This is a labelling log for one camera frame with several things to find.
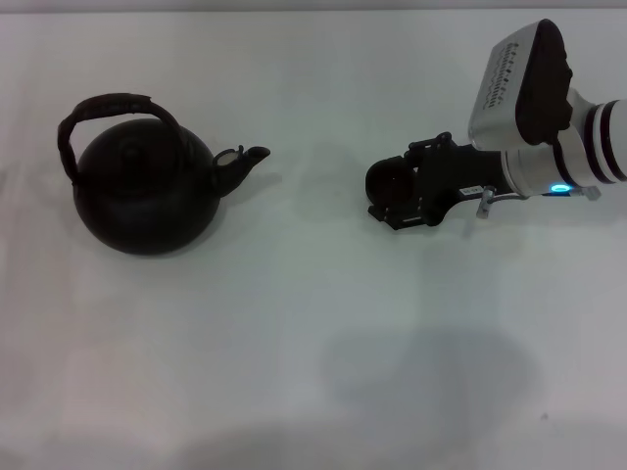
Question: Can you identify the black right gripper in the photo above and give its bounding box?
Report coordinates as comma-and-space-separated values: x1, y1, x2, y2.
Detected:
367, 130, 511, 232

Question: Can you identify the small dark round teacup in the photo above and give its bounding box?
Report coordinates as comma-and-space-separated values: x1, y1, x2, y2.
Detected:
363, 155, 418, 207

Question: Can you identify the black round teapot with handle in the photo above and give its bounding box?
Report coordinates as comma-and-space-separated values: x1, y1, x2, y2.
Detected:
57, 91, 272, 256

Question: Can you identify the right arm cable with metal plug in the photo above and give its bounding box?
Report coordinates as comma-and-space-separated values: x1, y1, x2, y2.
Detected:
476, 184, 602, 220

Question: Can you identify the silver and black wrist camera box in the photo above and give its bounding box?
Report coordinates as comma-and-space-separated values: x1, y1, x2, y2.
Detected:
467, 19, 575, 151

